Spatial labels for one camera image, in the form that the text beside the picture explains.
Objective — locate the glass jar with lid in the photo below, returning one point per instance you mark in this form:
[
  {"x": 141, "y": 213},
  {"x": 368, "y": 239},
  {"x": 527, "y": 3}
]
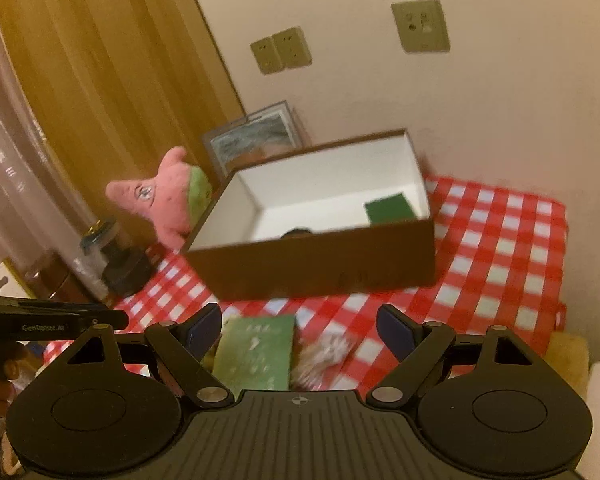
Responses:
[{"x": 103, "y": 252}]

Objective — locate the bag of cotton swabs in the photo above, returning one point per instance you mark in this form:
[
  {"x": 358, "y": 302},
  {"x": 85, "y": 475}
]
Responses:
[{"x": 319, "y": 361}]

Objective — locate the person's left hand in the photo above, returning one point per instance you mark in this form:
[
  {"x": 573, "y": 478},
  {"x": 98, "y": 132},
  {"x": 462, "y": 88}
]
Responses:
[{"x": 11, "y": 354}]

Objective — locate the red white checkered tablecloth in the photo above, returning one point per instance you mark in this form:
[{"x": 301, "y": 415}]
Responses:
[{"x": 500, "y": 257}]

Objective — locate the framed picture against wall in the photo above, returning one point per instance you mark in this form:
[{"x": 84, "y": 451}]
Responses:
[{"x": 266, "y": 133}]

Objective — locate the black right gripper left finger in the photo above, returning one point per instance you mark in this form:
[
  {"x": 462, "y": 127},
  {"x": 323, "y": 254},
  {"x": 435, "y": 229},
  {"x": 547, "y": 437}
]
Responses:
[{"x": 179, "y": 349}]

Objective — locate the dark round jar base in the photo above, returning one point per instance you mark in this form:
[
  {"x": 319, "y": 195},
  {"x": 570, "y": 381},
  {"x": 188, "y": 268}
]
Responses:
[{"x": 127, "y": 271}]

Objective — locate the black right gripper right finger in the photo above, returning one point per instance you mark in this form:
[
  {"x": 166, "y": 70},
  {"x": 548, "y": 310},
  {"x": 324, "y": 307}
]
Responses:
[{"x": 420, "y": 350}]

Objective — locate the single wall outlet plate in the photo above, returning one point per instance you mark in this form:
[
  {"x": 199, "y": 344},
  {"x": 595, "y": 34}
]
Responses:
[{"x": 421, "y": 26}]

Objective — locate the brown cardboard box white inside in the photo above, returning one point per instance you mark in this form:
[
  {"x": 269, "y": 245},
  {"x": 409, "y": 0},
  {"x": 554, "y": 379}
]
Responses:
[{"x": 296, "y": 226}]

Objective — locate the orange brown curtain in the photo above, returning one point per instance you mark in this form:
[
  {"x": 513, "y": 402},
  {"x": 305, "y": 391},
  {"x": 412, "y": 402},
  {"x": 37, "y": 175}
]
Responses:
[{"x": 114, "y": 84}]

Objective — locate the dark green sponge pad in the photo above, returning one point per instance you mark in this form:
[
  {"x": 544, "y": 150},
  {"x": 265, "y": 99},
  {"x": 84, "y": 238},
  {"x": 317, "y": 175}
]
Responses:
[{"x": 394, "y": 208}]

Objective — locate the double wall socket plate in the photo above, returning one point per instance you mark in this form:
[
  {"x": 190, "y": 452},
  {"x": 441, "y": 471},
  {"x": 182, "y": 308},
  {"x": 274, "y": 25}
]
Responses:
[{"x": 284, "y": 50}]

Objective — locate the pink starfish plush toy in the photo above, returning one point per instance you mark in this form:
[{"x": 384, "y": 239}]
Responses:
[{"x": 173, "y": 200}]

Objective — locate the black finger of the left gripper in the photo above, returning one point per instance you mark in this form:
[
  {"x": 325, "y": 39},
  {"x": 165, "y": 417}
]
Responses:
[{"x": 34, "y": 320}]

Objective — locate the sheer white curtain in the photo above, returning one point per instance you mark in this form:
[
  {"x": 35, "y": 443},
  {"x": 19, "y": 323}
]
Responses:
[{"x": 39, "y": 211}]

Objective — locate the green tissue packet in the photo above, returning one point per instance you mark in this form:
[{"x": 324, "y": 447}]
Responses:
[{"x": 255, "y": 353}]

